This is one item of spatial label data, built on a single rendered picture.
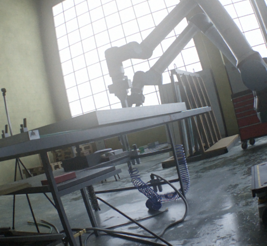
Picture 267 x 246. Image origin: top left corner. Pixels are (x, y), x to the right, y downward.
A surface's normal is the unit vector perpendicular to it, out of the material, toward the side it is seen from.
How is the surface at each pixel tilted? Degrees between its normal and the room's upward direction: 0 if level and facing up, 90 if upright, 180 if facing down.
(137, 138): 90
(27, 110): 90
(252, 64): 95
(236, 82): 90
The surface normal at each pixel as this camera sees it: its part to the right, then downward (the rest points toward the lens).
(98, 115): 0.88, -0.25
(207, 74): -0.42, 0.04
